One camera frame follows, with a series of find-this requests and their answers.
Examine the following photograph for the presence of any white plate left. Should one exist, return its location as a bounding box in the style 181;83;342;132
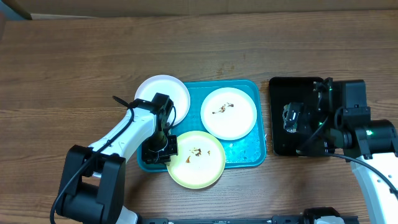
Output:
134;75;190;126

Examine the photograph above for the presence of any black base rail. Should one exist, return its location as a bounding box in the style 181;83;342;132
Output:
136;214;360;224

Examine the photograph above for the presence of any black rectangular water tray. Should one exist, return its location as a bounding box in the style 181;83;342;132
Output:
269;77;331;156

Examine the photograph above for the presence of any light green plate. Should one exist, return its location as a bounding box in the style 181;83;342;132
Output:
167;131;226;189

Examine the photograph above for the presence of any yellow green sponge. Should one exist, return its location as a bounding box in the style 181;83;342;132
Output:
282;104;297;133

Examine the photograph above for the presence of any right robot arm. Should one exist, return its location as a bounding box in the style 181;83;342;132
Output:
270;78;397;223

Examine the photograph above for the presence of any teal plastic tray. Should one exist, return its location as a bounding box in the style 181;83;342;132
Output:
136;79;267;173

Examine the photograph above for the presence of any white plate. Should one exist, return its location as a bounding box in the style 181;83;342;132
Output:
134;75;190;126
200;87;257;141

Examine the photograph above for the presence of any white plate right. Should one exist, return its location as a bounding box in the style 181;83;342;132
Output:
200;87;257;141

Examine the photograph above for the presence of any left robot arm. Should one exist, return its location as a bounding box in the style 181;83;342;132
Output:
49;93;178;223

